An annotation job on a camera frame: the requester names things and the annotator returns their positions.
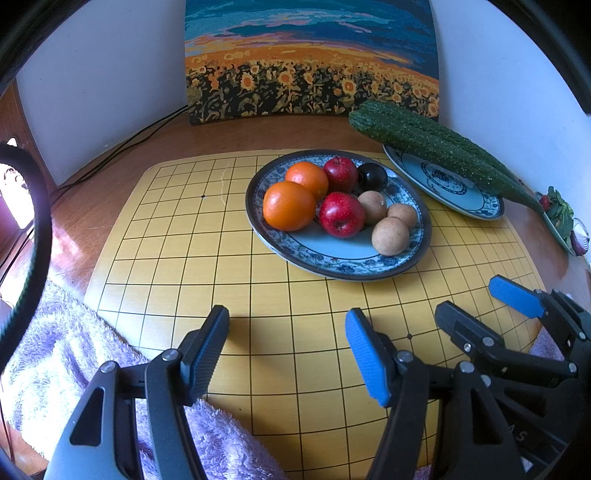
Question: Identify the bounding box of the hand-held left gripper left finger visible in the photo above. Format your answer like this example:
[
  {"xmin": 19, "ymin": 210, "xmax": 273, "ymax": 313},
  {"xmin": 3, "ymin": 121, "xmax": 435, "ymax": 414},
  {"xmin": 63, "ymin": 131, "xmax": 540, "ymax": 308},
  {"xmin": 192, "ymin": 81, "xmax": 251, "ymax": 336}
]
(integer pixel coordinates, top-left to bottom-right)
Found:
[{"xmin": 44, "ymin": 305, "xmax": 230, "ymax": 480}]

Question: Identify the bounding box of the large blue patterned plate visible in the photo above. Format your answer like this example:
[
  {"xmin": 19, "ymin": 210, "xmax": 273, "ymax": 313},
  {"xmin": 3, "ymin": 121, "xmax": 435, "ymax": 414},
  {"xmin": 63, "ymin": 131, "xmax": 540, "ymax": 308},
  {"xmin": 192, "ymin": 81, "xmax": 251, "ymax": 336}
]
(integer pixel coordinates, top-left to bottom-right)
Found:
[{"xmin": 245, "ymin": 148, "xmax": 432, "ymax": 281}]

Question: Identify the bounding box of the small orange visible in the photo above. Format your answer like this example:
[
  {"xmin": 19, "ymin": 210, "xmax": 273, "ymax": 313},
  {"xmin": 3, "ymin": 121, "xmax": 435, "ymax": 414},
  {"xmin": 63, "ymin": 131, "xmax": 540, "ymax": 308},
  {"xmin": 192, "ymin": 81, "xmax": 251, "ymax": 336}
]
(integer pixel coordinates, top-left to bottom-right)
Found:
[{"xmin": 285, "ymin": 161, "xmax": 329, "ymax": 200}]

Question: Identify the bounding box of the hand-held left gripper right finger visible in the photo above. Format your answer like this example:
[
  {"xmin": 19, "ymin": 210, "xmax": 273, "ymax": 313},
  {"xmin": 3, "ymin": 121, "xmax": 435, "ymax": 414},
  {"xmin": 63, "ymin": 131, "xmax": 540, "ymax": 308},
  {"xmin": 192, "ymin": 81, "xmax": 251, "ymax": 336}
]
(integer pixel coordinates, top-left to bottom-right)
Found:
[{"xmin": 345, "ymin": 308, "xmax": 527, "ymax": 480}]

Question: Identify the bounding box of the small brown fruit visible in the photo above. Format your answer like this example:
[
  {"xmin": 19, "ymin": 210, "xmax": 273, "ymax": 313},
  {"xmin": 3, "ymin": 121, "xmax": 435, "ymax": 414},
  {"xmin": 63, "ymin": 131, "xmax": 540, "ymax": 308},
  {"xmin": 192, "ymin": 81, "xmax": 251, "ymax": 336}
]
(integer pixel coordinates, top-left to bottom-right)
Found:
[
  {"xmin": 358, "ymin": 191, "xmax": 387, "ymax": 225},
  {"xmin": 386, "ymin": 203, "xmax": 418, "ymax": 229},
  {"xmin": 372, "ymin": 216, "xmax": 410, "ymax": 257}
]

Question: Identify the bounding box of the large orange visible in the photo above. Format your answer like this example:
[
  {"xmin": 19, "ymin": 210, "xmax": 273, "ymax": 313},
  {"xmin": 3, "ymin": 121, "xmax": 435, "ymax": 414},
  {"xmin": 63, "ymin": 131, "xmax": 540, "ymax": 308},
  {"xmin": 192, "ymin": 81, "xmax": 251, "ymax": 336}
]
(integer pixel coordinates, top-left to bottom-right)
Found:
[{"xmin": 263, "ymin": 181, "xmax": 317, "ymax": 232}]

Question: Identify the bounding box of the green bitter gourd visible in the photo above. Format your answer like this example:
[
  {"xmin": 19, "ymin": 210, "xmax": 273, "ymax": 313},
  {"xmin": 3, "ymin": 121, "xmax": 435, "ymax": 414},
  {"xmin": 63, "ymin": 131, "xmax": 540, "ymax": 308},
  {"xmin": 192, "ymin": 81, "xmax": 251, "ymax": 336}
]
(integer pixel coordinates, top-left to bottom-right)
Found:
[
  {"xmin": 402, "ymin": 138, "xmax": 546, "ymax": 213},
  {"xmin": 348, "ymin": 99, "xmax": 522, "ymax": 185}
]

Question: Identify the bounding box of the vegetable print dish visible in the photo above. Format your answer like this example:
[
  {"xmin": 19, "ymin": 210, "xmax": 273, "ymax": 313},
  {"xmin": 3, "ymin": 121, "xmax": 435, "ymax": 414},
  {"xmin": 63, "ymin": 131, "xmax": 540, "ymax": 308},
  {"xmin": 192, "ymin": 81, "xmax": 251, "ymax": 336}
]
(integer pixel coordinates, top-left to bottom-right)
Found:
[{"xmin": 536, "ymin": 185, "xmax": 591, "ymax": 257}]

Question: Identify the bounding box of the dark purple plum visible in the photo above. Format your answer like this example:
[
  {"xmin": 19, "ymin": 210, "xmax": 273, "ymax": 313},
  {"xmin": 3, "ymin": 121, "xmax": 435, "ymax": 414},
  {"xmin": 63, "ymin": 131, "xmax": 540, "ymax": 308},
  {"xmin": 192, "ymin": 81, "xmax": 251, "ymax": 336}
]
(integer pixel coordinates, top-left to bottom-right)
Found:
[{"xmin": 357, "ymin": 162, "xmax": 387, "ymax": 192}]

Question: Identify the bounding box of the small blue patterned plate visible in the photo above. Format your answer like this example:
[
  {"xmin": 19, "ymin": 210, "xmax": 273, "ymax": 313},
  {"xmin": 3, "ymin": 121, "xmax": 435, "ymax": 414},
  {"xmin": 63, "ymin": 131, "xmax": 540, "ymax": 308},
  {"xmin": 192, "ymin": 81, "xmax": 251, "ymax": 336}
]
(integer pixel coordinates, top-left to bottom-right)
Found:
[{"xmin": 383, "ymin": 144, "xmax": 505, "ymax": 221}]

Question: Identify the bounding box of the black round ring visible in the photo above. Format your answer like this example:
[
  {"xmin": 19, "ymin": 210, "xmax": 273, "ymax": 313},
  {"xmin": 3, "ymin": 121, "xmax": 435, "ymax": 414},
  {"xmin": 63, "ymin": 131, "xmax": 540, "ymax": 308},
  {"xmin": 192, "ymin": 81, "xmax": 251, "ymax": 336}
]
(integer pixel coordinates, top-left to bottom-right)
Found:
[{"xmin": 0, "ymin": 143, "xmax": 52, "ymax": 384}]

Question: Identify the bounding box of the sunflower field painting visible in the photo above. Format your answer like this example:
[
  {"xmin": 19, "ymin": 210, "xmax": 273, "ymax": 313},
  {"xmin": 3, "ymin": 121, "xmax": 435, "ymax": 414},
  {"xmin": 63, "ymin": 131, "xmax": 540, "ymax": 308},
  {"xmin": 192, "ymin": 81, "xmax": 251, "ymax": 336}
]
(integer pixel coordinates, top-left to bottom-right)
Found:
[{"xmin": 185, "ymin": 0, "xmax": 440, "ymax": 126}]

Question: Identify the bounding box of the yellow grid board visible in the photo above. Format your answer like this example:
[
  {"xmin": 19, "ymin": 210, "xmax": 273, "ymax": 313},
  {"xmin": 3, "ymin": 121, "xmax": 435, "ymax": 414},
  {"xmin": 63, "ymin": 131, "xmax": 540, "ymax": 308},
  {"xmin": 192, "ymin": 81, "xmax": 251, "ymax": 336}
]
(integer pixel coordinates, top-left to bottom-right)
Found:
[{"xmin": 85, "ymin": 150, "xmax": 548, "ymax": 467}]

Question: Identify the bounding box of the red apple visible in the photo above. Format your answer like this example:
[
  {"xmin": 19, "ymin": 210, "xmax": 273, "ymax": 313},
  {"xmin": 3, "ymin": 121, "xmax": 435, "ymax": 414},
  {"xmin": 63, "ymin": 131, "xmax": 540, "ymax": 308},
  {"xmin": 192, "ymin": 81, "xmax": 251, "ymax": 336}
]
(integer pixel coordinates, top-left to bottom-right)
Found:
[
  {"xmin": 318, "ymin": 192, "xmax": 365, "ymax": 239},
  {"xmin": 322, "ymin": 156, "xmax": 360, "ymax": 193}
]

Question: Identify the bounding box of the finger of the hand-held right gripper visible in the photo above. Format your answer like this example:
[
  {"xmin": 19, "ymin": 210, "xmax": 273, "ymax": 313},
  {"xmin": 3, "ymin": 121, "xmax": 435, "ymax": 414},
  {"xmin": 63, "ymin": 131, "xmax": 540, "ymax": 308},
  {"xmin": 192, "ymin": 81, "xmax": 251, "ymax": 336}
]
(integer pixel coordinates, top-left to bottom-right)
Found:
[
  {"xmin": 488, "ymin": 275, "xmax": 591, "ymax": 342},
  {"xmin": 435, "ymin": 301, "xmax": 579, "ymax": 376}
]

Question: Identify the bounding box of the purple fluffy towel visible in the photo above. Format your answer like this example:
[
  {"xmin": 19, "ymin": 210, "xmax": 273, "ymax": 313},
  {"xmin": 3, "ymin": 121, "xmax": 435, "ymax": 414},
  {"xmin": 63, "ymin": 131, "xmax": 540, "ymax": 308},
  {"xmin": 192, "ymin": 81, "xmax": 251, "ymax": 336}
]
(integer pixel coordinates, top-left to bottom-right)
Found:
[{"xmin": 0, "ymin": 277, "xmax": 561, "ymax": 480}]

